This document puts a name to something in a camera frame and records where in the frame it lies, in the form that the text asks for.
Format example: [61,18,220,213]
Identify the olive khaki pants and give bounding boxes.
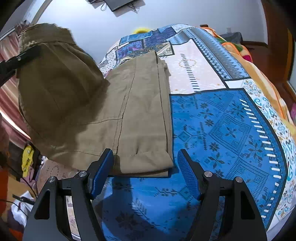
[16,24,174,177]

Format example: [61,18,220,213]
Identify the striped pink curtain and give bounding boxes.
[1,21,30,149]

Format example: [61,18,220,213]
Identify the patchwork blue bedsheet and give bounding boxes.
[97,24,295,240]

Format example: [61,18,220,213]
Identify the orange floral blanket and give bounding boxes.
[200,25,295,126]

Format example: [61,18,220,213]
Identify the dark bag on floor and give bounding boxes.
[218,32,243,44]

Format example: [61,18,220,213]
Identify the wooden wardrobe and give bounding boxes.
[261,1,295,99]

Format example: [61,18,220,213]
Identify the small wall monitor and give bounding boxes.
[104,0,137,12]

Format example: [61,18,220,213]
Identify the yellow curved bed rail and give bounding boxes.
[133,28,150,34]

